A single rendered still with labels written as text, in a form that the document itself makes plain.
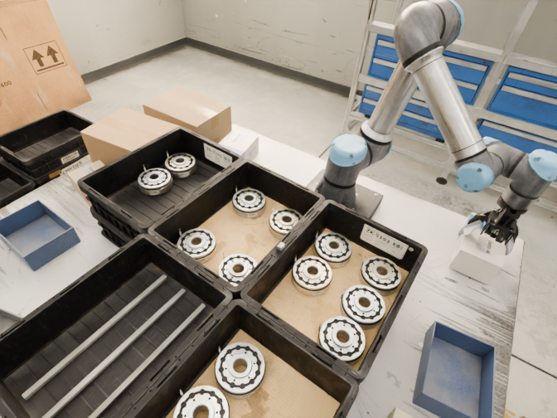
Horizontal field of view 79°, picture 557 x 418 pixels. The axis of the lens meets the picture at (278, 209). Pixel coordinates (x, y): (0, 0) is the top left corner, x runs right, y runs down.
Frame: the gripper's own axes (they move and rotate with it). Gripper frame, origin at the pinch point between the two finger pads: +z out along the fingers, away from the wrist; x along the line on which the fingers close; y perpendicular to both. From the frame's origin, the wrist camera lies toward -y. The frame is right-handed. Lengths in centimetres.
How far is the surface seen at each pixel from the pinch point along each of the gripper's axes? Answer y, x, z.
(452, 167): -140, -12, 63
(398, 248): 29.7, -22.3, -12.1
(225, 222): 44, -69, -6
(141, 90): -106, -298, 79
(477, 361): 36.6, 7.2, 6.7
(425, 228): -4.2, -16.7, 7.5
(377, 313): 49, -20, -9
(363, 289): 44, -25, -9
